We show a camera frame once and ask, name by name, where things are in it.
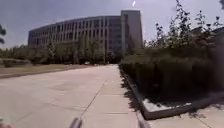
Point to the large curved grey building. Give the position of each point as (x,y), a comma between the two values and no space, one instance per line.
(93,31)

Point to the pale concrete slab pavement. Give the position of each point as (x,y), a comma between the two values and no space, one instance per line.
(66,96)

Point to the row of trees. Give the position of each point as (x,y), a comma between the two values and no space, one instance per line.
(50,53)

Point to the robot's own part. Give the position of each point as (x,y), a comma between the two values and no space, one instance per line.
(144,124)
(76,123)

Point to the concrete planter kerb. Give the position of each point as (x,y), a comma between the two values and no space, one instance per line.
(166,111)

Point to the tall leafy shrubs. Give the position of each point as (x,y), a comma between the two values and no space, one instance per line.
(180,30)

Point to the grass strip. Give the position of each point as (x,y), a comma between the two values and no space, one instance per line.
(33,69)

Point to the tree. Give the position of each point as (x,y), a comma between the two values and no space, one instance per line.
(2,33)

